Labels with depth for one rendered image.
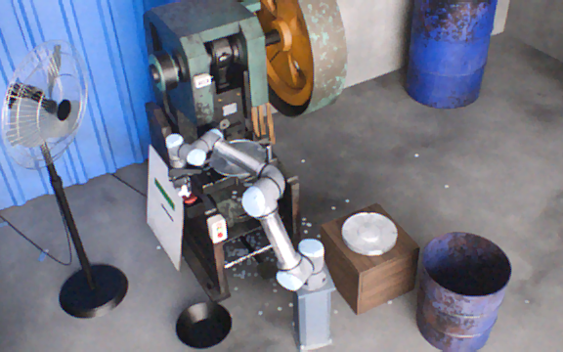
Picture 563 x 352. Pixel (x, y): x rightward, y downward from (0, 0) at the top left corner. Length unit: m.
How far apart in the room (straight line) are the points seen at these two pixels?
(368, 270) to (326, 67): 1.07
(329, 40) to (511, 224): 1.88
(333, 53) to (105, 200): 2.12
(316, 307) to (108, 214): 1.71
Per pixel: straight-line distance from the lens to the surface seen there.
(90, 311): 3.74
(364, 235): 3.43
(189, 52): 2.89
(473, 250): 3.46
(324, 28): 2.87
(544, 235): 4.20
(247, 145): 3.37
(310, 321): 3.25
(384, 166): 4.48
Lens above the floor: 2.82
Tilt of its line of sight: 40 degrees down
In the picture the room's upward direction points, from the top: 3 degrees counter-clockwise
